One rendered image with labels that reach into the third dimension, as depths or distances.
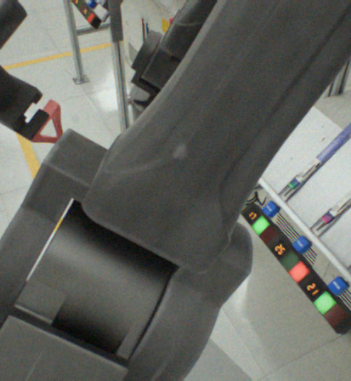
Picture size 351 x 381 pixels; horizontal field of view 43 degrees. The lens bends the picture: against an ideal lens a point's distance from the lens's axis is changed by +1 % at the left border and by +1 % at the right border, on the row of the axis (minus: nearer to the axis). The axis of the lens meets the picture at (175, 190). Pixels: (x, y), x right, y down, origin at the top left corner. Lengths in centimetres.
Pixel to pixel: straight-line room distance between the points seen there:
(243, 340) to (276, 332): 12
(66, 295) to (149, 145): 7
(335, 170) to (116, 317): 82
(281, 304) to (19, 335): 154
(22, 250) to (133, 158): 6
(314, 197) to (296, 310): 78
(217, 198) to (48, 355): 9
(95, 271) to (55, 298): 2
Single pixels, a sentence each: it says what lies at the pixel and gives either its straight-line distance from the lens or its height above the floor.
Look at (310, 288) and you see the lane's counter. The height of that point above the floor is 65.
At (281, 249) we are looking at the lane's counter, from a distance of 100.
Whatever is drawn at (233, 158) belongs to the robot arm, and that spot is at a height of 133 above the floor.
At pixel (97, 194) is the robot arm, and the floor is 131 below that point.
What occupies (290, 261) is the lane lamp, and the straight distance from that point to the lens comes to 98.
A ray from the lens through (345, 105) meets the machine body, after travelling 153.
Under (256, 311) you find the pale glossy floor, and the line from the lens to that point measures 167.
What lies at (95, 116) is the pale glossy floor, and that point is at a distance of 248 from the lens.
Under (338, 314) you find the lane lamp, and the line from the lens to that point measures 94.
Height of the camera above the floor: 143
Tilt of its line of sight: 45 degrees down
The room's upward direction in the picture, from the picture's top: straight up
